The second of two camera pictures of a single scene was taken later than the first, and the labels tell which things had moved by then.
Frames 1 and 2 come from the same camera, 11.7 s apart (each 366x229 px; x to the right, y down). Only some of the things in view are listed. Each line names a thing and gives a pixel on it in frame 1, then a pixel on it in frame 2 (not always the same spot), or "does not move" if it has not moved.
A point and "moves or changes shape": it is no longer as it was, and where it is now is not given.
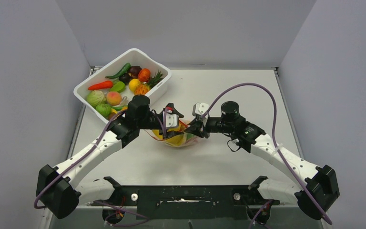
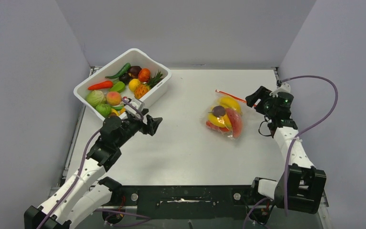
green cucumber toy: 125,69 does not move
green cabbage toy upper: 95,98 does not move
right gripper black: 197,127 to 261,94
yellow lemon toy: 133,84 does not move
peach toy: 113,98 does not move
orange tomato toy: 144,75 does not move
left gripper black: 167,134 to 152,123
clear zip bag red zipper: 182,140 moves or changes shape
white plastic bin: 135,57 does not move
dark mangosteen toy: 125,78 does not move
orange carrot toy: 106,84 does not move
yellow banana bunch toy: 179,140 to 228,102
